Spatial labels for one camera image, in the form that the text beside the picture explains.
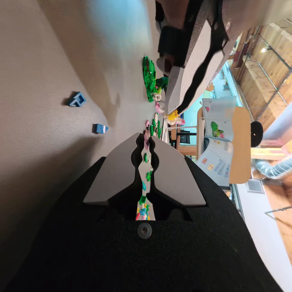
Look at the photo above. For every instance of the green lego lily pad build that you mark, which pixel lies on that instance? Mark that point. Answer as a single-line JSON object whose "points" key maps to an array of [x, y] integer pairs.
{"points": [[149, 77]]}

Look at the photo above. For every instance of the wooden furniture frame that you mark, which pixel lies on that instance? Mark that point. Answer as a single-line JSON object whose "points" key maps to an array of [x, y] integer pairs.
{"points": [[182, 148]]}

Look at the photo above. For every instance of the metal conduit pipe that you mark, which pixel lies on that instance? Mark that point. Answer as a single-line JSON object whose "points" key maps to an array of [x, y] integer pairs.
{"points": [[269, 77]]}

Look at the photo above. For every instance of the person's left hand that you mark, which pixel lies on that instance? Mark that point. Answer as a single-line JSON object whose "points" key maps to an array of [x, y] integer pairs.
{"points": [[175, 12]]}

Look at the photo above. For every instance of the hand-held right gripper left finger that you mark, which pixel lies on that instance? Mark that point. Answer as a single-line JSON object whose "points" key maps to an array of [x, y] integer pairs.
{"points": [[114, 173]]}

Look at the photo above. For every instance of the black foam ball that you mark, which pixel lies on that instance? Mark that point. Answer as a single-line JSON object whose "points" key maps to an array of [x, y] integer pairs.
{"points": [[256, 133]]}

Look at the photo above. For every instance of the wall spotlight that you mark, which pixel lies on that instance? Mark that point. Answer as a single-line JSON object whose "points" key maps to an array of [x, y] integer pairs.
{"points": [[264, 49]]}

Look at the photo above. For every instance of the yellow and pink lego flower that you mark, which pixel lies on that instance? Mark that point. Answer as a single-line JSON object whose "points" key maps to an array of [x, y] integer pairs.
{"points": [[173, 117]]}

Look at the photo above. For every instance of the lego instruction booklet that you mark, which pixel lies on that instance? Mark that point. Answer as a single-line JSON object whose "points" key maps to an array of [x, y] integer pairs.
{"points": [[216, 157]]}

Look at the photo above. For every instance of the brown wooden board stand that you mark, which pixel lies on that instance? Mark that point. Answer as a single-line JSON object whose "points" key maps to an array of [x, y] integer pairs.
{"points": [[241, 148]]}

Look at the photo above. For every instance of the silver flexible duct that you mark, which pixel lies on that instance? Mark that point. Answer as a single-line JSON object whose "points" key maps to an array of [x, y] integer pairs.
{"points": [[276, 168]]}

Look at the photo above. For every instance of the blue lego slope brick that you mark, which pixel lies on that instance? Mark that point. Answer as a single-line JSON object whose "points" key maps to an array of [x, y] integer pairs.
{"points": [[99, 128]]}

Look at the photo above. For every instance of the pink lego piece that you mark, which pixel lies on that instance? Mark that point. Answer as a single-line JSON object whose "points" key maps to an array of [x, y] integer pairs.
{"points": [[147, 140]]}

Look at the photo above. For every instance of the blue lego brick with holes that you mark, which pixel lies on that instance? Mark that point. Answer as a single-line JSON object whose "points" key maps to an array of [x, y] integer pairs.
{"points": [[76, 99]]}

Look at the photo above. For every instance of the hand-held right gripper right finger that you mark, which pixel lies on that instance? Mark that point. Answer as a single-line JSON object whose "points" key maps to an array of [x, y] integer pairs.
{"points": [[175, 178]]}

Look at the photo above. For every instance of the pile of loose lego pieces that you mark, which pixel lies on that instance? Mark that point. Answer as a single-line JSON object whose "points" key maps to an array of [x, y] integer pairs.
{"points": [[142, 211]]}

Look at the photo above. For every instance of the grey vent grille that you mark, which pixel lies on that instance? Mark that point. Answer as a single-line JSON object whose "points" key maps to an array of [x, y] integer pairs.
{"points": [[256, 186]]}

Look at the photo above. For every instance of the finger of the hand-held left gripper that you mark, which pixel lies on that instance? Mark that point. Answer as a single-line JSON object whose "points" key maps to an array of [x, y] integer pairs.
{"points": [[216, 60], [182, 86]]}

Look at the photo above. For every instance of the white lego flower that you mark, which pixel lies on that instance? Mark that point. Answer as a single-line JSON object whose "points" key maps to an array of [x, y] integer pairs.
{"points": [[157, 97]]}

